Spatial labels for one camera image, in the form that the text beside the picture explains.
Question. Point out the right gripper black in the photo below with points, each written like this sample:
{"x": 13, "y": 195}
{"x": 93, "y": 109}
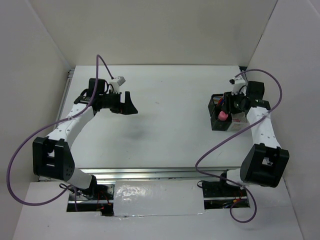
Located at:
{"x": 228, "y": 106}

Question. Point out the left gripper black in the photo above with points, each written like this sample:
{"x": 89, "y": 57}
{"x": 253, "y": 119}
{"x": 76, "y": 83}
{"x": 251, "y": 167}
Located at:
{"x": 127, "y": 108}

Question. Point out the pink capped clear bottle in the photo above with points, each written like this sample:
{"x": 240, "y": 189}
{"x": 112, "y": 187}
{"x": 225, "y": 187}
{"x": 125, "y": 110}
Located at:
{"x": 223, "y": 116}

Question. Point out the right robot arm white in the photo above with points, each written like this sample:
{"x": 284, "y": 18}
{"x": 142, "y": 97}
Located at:
{"x": 266, "y": 161}

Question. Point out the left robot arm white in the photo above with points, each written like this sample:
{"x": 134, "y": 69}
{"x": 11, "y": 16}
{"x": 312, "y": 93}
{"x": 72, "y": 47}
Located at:
{"x": 52, "y": 157}

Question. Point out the black mesh pen holder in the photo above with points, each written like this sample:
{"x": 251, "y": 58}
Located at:
{"x": 214, "y": 110}

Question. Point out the white mesh container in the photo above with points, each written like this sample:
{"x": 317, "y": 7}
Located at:
{"x": 238, "y": 122}

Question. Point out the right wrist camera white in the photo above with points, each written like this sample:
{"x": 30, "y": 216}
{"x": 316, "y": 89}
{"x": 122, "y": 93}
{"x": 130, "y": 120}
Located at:
{"x": 238, "y": 84}

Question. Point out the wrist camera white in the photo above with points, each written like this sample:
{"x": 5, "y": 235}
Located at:
{"x": 238, "y": 84}
{"x": 116, "y": 83}

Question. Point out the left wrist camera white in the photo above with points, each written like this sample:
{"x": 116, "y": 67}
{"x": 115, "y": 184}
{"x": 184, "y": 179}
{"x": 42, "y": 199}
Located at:
{"x": 116, "y": 83}

